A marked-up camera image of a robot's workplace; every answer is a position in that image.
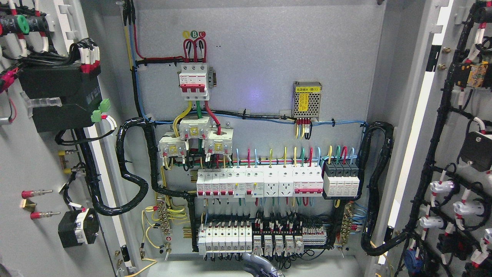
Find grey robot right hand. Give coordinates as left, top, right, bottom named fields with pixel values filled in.
left=242, top=253, right=285, bottom=277

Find grey cabinet door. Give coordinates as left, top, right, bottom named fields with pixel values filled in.
left=363, top=0, right=492, bottom=277
left=0, top=0, right=136, bottom=277

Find relay row with red leds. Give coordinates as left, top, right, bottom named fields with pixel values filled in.
left=252, top=234, right=304, bottom=257

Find lower white breaker row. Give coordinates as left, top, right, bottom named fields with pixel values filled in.
left=198, top=222, right=253, bottom=256

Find row of miniature breakers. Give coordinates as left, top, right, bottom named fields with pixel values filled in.
left=196, top=165, right=265, bottom=200

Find white current transformers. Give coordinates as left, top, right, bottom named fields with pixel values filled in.
left=158, top=116, right=234, bottom=159

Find metal mesh power supply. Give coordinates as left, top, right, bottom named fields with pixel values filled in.
left=292, top=81, right=322, bottom=118

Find main red white breaker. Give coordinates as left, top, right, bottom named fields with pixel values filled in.
left=179, top=63, right=216, bottom=101

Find black digital power meter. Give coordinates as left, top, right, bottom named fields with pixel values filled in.
left=19, top=63, right=103, bottom=133

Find white din rail sockets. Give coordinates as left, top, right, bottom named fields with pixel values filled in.
left=264, top=165, right=294, bottom=197

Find black right cable loom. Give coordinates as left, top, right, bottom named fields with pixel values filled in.
left=361, top=122, right=408, bottom=257

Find black cable loom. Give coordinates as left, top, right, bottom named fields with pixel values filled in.
left=361, top=122, right=408, bottom=257
left=75, top=117, right=196, bottom=217

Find black left cable loom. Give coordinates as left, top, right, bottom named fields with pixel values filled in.
left=75, top=117, right=196, bottom=217

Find yellow terminal post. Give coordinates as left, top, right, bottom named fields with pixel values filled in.
left=58, top=149, right=85, bottom=175

